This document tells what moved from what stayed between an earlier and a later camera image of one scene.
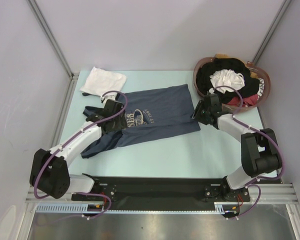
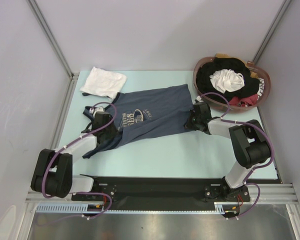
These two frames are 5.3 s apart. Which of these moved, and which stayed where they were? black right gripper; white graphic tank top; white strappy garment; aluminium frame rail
Moved: black right gripper
Stayed: white graphic tank top; aluminium frame rail; white strappy garment
